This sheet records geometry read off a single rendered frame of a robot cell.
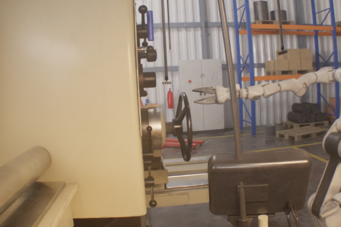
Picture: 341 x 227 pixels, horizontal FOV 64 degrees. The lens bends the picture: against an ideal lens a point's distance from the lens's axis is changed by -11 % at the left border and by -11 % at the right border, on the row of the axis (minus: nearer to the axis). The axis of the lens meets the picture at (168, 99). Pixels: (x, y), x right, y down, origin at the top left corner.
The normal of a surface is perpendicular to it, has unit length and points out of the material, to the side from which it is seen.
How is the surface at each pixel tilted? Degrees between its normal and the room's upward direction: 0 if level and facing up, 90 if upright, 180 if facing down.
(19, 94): 90
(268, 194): 110
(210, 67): 90
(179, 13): 90
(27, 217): 0
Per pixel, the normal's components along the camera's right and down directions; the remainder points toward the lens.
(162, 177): 0.09, 0.05
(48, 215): -0.05, -1.00
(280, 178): -0.14, 0.40
